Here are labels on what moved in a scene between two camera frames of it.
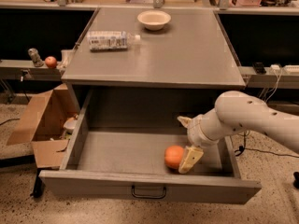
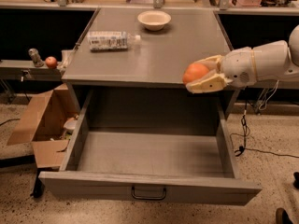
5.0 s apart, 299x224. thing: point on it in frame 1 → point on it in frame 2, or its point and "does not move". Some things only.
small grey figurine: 33,52 does not move
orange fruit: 174,156 → 193,72
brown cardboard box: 50,128 does not move
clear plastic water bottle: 111,40 does not move
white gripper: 195,132 → 238,66
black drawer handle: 148,196 does not move
